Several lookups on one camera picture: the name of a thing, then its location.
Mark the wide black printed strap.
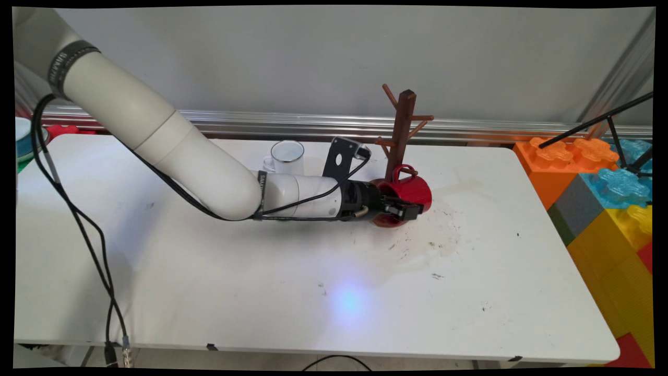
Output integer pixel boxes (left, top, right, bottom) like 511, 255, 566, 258
48, 40, 101, 100

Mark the yellow giant toy block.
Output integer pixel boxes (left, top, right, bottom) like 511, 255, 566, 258
566, 205, 654, 366

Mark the thin black camera cable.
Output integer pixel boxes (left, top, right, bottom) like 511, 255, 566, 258
117, 138, 372, 221

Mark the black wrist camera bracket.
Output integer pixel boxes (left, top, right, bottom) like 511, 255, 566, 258
322, 137, 372, 182

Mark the blue white round container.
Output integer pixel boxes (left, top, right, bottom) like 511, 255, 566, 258
16, 117, 50, 163

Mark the clear glass mug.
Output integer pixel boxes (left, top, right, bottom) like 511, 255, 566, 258
263, 140, 305, 176

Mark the red giant toy block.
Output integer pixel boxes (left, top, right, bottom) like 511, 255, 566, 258
605, 333, 653, 368
638, 241, 654, 275

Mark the thick black hanging cable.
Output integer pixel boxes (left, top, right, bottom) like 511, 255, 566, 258
30, 93, 134, 366

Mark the green giant toy block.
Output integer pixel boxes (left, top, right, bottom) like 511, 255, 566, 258
547, 206, 576, 247

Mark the brown wooden mug tree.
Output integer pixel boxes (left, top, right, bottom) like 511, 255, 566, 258
374, 84, 435, 183

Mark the black cable loop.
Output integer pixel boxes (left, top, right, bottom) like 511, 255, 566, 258
302, 355, 372, 371

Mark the narrow black printed strap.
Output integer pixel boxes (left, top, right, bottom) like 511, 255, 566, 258
255, 171, 268, 220

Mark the small red toy block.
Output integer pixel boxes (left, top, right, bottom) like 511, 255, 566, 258
47, 124, 97, 139

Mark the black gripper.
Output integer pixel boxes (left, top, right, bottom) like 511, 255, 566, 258
340, 180, 423, 222

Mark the blue giant toy block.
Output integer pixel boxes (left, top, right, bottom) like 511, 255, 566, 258
548, 167, 653, 246
608, 138, 653, 175

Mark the black tripod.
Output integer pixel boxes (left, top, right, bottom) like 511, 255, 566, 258
538, 91, 654, 178

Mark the red speckled mug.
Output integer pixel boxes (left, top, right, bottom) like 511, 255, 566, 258
369, 164, 433, 228

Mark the orange giant toy block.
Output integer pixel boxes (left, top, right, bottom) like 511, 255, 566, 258
513, 137, 619, 209

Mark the horizontal aluminium wall rail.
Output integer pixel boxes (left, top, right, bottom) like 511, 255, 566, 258
42, 107, 653, 146

